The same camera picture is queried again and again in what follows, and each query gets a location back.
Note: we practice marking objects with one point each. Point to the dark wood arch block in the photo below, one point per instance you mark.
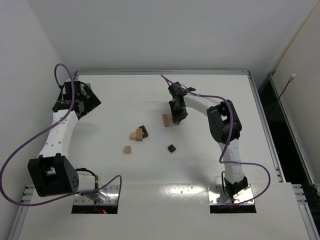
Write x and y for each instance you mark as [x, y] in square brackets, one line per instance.
[145, 133]

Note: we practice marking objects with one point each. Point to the small dark wood block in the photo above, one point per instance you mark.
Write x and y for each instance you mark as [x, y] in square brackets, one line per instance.
[171, 148]

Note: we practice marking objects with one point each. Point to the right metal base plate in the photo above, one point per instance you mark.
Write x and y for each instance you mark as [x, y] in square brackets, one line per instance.
[217, 197]

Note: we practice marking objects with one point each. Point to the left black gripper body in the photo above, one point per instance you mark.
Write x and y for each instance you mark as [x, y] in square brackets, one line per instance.
[88, 99]

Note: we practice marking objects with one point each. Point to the metal base plate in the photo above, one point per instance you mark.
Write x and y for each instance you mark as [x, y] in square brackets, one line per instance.
[107, 196]
[217, 197]

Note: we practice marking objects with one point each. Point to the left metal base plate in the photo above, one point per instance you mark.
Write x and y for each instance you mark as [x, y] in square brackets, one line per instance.
[107, 196]

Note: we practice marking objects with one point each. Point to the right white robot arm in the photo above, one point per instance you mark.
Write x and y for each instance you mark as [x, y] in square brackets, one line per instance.
[224, 127]

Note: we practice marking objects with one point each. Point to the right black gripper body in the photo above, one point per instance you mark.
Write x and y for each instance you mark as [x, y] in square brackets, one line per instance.
[179, 110]

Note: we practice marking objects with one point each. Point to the small light wood cube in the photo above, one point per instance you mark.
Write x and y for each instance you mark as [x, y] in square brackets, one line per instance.
[127, 149]
[133, 135]

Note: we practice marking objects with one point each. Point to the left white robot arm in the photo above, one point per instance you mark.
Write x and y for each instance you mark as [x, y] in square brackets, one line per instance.
[51, 172]

